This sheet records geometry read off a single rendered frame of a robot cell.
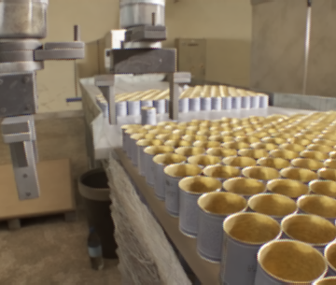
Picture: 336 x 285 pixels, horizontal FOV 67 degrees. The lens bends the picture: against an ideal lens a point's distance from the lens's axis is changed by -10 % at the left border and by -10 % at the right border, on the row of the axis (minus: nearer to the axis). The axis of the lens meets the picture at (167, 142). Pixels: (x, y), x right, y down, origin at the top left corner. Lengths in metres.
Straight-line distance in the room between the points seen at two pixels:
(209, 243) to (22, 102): 0.29
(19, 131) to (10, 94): 0.05
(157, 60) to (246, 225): 0.36
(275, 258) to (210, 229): 0.10
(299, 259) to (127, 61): 0.44
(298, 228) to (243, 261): 0.10
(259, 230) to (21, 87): 0.34
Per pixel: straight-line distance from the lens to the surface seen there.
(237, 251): 0.32
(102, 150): 0.98
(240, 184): 0.48
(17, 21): 0.37
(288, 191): 0.50
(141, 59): 0.56
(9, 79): 0.34
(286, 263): 0.34
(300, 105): 1.96
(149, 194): 0.59
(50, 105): 7.46
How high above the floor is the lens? 1.37
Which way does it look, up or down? 17 degrees down
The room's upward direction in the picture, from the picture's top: straight up
